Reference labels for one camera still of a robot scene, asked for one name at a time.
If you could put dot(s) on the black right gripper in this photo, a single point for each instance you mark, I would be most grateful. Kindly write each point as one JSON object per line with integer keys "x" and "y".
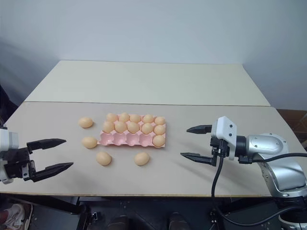
{"x": 213, "y": 149}

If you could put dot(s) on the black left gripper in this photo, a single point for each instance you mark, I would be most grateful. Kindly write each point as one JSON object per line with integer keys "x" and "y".
{"x": 16, "y": 163}

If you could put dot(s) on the pink egg tray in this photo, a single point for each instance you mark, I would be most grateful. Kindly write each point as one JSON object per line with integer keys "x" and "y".
{"x": 120, "y": 140}

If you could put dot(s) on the tan egg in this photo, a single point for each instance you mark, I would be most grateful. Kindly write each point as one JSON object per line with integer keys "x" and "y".
{"x": 148, "y": 118}
{"x": 158, "y": 140}
{"x": 89, "y": 142}
{"x": 141, "y": 158}
{"x": 103, "y": 158}
{"x": 120, "y": 127}
{"x": 159, "y": 120}
{"x": 147, "y": 128}
{"x": 112, "y": 117}
{"x": 85, "y": 122}
{"x": 124, "y": 116}
{"x": 135, "y": 118}
{"x": 133, "y": 127}
{"x": 159, "y": 129}
{"x": 108, "y": 126}

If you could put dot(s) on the white shoe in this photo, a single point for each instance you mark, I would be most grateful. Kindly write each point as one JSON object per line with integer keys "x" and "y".
{"x": 12, "y": 215}

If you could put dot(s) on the dark rounded shape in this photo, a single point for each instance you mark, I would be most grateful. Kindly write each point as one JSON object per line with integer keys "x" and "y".
{"x": 119, "y": 223}
{"x": 176, "y": 221}

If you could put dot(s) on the silver robot body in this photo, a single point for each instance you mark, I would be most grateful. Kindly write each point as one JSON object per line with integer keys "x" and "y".
{"x": 293, "y": 221}

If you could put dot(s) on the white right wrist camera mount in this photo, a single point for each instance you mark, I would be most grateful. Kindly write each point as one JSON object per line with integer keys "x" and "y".
{"x": 224, "y": 129}

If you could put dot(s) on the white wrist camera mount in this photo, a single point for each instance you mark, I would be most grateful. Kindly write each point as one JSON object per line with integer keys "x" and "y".
{"x": 8, "y": 140}
{"x": 224, "y": 129}

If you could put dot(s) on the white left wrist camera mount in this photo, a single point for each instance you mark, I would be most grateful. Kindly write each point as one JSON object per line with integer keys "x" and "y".
{"x": 8, "y": 140}

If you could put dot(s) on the black table frame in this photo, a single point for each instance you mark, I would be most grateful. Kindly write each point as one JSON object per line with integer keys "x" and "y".
{"x": 60, "y": 206}

